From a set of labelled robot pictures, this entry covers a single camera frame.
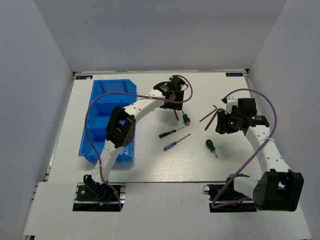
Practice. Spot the black green precision screwdriver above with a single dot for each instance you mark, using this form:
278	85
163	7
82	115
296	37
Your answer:
162	135

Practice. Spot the left blue corner label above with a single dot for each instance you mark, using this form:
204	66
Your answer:
83	77

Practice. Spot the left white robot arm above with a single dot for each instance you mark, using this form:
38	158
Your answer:
120	129

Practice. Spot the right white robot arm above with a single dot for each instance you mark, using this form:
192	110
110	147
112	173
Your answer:
279	188

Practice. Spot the blue red screwdriver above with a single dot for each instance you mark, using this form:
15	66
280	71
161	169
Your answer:
173	144

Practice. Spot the green orange stubby screwdriver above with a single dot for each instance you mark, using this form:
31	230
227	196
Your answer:
186	119

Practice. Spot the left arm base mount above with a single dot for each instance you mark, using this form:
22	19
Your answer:
91	196

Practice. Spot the dark green stubby screwdriver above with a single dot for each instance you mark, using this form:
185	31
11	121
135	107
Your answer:
209	144

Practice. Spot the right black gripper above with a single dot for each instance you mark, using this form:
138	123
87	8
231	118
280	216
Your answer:
222	127

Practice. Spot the brown hex key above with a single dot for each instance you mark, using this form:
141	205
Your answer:
176	115
210	113
212	119

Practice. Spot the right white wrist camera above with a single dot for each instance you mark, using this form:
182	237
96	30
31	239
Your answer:
229	102

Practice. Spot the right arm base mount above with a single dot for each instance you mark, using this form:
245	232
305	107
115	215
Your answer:
230	198

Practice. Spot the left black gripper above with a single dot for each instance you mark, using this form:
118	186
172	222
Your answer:
176	105

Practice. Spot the right blue corner label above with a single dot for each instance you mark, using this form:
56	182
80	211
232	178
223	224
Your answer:
234	74

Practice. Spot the blue corner label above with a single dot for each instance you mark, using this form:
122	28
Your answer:
234	74
83	77

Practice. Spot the blue plastic bin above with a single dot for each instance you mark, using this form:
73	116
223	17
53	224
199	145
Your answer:
100	113

